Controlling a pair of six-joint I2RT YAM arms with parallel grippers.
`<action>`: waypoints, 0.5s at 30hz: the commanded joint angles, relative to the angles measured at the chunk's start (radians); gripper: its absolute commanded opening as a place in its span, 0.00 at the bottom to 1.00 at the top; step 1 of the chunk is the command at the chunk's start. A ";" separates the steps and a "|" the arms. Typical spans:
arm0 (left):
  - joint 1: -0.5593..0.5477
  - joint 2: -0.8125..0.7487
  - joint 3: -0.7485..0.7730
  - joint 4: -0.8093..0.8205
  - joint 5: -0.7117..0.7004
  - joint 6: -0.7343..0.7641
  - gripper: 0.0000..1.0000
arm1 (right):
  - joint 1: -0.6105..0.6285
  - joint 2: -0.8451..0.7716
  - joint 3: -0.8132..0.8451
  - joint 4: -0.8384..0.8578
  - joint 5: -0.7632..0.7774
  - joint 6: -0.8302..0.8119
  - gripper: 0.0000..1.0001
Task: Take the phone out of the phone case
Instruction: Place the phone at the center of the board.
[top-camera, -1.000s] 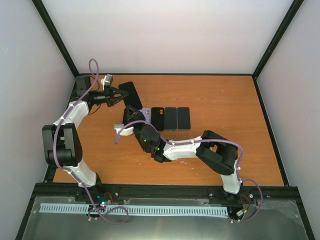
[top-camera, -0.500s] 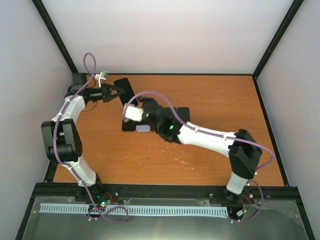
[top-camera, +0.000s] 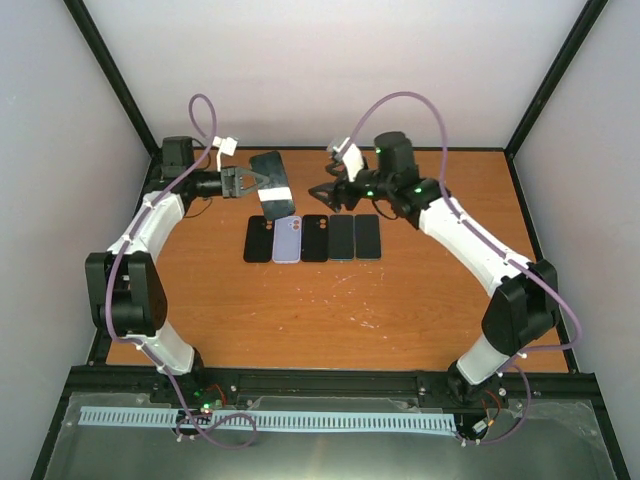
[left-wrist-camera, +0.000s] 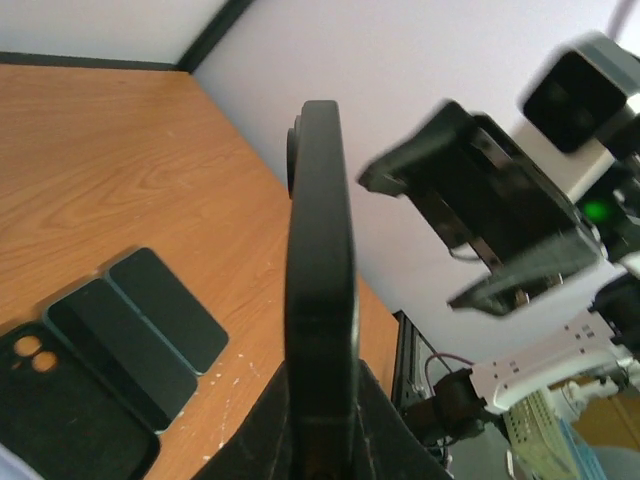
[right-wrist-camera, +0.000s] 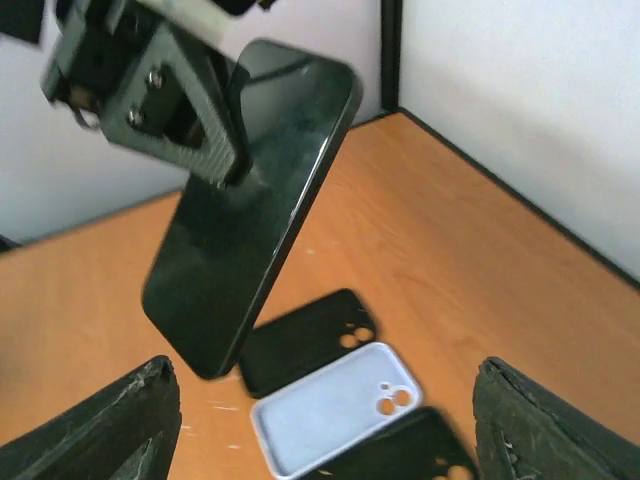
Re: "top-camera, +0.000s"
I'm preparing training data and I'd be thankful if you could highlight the teal phone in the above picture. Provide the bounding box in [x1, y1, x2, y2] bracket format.
[328, 215, 355, 261]

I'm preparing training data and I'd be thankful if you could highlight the black phone case with ring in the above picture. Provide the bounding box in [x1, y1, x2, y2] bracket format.
[301, 214, 329, 262]

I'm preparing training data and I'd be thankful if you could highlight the phone with lilac case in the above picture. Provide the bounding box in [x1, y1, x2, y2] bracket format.
[354, 214, 382, 260]

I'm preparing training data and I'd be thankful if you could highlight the lilac phone case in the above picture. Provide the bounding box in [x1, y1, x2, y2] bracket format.
[272, 216, 302, 264]

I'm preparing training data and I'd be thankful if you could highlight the black phone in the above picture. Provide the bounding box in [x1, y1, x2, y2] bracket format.
[249, 151, 295, 220]

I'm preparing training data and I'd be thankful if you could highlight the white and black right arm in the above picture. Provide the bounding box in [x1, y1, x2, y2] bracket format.
[309, 131, 559, 405]

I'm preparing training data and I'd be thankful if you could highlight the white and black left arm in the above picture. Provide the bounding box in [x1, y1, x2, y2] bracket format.
[85, 136, 279, 403]

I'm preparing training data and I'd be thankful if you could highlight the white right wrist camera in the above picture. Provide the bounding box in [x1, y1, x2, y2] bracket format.
[327, 137, 365, 183]

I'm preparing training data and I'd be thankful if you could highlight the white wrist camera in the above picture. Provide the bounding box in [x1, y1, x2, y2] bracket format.
[213, 136, 238, 171]
[327, 137, 365, 183]

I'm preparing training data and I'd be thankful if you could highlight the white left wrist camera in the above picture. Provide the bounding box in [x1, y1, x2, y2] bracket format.
[213, 136, 238, 171]

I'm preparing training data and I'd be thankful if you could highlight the black left frame post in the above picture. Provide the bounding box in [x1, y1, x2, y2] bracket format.
[63, 0, 160, 158]

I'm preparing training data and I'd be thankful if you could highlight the black frame post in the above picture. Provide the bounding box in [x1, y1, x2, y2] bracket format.
[504, 0, 608, 161]
[63, 0, 160, 158]

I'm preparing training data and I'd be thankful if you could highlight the light blue cable duct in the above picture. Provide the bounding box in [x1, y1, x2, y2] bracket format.
[78, 406, 456, 435]

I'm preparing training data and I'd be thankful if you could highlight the black frame rail base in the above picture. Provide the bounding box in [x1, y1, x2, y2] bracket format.
[64, 364, 601, 416]

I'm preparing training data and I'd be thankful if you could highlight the black right frame post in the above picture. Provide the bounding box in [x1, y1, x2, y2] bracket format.
[504, 0, 608, 161]

